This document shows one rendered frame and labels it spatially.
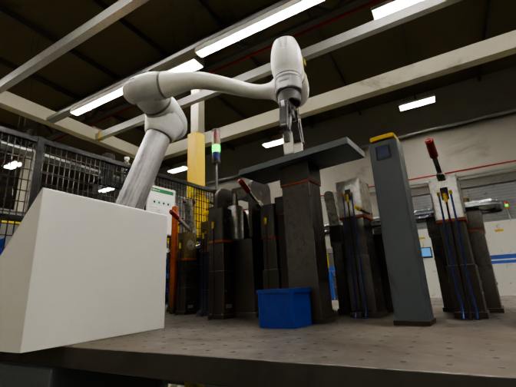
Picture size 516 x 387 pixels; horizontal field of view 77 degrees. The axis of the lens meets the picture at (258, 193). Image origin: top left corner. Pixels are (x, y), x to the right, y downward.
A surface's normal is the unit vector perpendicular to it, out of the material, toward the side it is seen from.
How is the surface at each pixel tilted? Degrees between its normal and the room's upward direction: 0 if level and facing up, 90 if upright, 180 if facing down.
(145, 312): 90
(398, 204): 90
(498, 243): 90
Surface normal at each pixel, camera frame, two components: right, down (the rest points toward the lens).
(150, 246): 0.87, -0.18
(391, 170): -0.59, -0.20
